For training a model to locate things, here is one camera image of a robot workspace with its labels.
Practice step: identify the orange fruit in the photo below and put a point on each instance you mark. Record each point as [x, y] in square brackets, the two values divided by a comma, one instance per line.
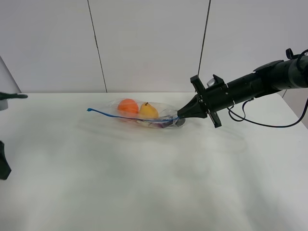
[128, 107]

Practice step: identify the dark purple fruit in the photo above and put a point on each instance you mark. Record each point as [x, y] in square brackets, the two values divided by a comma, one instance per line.
[176, 123]

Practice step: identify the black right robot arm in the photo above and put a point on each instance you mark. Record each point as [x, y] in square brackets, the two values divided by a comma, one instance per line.
[265, 80]

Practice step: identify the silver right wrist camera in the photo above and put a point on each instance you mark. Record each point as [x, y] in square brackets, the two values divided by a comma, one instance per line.
[215, 82]

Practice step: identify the yellow pear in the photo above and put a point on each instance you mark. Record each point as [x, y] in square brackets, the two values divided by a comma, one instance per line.
[147, 111]

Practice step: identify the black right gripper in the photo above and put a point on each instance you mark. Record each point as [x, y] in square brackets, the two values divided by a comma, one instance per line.
[206, 102]

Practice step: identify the clear zip bag blue seal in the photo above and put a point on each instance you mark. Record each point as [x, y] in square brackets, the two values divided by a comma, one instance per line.
[166, 112]

